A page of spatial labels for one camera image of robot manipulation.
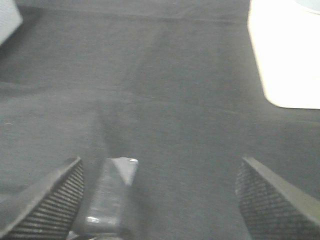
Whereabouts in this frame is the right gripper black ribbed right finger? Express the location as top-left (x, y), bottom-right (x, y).
top-left (235, 157), bottom-right (320, 240)

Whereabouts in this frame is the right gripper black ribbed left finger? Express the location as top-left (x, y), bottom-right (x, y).
top-left (0, 157), bottom-right (84, 240)

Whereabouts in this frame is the clear adhesive tape strip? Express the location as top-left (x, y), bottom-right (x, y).
top-left (77, 157), bottom-right (139, 236)

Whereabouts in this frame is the black table cloth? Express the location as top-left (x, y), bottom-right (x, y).
top-left (0, 0), bottom-right (320, 240)

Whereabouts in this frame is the white plastic storage box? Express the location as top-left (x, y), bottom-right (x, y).
top-left (247, 0), bottom-right (320, 109)

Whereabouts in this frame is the grey perforated laundry basket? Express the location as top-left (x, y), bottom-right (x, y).
top-left (0, 0), bottom-right (23, 45)

